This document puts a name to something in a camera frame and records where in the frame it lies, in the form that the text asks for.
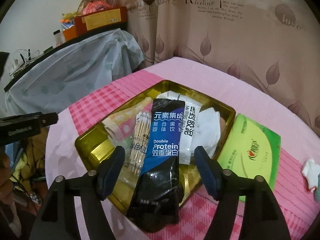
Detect colourful dotted towel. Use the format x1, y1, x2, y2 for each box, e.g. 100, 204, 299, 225
102, 97, 153, 142

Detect grey plastic furniture cover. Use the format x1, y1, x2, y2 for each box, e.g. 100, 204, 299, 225
4, 29, 144, 115

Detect blue black protein sachet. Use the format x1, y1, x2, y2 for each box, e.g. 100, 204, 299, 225
126, 99, 185, 233

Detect clothes pile on floor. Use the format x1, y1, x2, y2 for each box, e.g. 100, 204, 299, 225
10, 128, 48, 215

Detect cotton swabs packet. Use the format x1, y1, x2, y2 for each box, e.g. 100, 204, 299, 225
119, 111, 151, 189

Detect pink checkered tablecloth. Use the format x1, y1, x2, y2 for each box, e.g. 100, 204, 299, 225
45, 57, 319, 239

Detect orange plastic bag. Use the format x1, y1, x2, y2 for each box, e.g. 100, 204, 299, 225
82, 0, 113, 15

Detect gold metal tin box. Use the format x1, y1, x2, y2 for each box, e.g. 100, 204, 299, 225
74, 80, 237, 215

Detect red yellow cardboard box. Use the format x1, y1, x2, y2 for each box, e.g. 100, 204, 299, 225
74, 7, 127, 36

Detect green tin lid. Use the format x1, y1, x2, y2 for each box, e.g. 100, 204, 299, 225
217, 114, 281, 189

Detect teal fluffy scrunchie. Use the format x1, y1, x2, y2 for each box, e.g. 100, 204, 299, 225
314, 187, 320, 202

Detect person left hand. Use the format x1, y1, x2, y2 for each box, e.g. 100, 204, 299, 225
0, 153, 14, 205

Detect white red-trimmed cotton pads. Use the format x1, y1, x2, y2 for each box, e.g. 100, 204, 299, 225
301, 159, 320, 192

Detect white bottle on shelf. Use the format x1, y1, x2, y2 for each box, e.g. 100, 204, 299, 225
53, 30, 65, 47

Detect beige leaf-print curtain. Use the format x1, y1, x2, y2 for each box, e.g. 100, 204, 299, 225
104, 0, 319, 133

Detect beige makeup sponge egg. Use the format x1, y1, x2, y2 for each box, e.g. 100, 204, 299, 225
220, 117, 226, 135

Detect white sachet packet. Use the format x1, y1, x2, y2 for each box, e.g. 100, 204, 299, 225
156, 91, 202, 165

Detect white socks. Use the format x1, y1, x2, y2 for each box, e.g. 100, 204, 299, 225
190, 107, 221, 158

